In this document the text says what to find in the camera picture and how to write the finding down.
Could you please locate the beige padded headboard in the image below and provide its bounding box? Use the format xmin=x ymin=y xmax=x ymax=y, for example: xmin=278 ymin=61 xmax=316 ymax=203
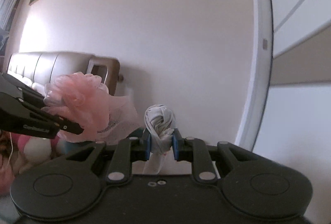
xmin=6 ymin=51 xmax=121 ymax=96

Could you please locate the pink white plush toy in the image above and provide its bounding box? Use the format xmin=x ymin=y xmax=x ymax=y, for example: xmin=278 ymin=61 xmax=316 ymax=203
xmin=13 ymin=133 xmax=65 ymax=165

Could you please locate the white cable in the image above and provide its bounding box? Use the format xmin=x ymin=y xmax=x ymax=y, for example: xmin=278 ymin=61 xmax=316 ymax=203
xmin=8 ymin=132 xmax=15 ymax=170

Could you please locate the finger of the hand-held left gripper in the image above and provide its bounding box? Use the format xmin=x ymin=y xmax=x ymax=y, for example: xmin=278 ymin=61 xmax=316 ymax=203
xmin=0 ymin=73 xmax=48 ymax=109
xmin=0 ymin=92 xmax=84 ymax=136

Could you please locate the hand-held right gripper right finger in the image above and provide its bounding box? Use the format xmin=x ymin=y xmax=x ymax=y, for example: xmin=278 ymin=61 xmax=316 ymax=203
xmin=173 ymin=128 xmax=259 ymax=185

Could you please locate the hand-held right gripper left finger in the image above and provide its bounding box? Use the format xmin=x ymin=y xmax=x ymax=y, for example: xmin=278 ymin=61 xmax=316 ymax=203
xmin=65 ymin=128 xmax=152 ymax=185

